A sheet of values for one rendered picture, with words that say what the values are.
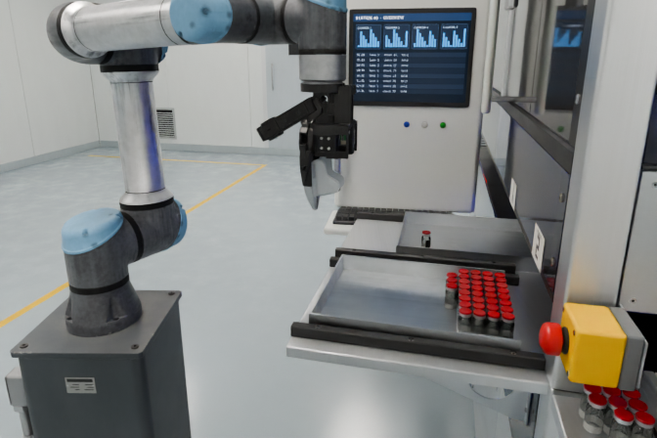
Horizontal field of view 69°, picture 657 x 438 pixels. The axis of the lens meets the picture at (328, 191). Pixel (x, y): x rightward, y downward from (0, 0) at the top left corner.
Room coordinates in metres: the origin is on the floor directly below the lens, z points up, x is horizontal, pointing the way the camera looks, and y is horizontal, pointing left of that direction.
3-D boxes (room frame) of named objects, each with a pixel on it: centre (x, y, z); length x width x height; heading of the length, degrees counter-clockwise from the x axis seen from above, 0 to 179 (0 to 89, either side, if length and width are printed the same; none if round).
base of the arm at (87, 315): (0.93, 0.48, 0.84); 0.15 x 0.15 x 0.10
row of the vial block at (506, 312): (0.78, -0.31, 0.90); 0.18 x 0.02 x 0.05; 166
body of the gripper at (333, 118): (0.79, 0.00, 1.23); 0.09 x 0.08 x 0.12; 75
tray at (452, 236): (1.12, -0.35, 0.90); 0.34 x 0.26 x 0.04; 77
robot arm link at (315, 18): (0.79, 0.01, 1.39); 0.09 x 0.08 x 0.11; 58
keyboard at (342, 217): (1.52, -0.22, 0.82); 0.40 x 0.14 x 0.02; 81
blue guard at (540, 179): (1.58, -0.56, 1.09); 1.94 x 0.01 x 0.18; 167
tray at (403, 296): (0.82, -0.16, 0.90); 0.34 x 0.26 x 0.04; 76
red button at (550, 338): (0.53, -0.29, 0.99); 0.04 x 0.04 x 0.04; 77
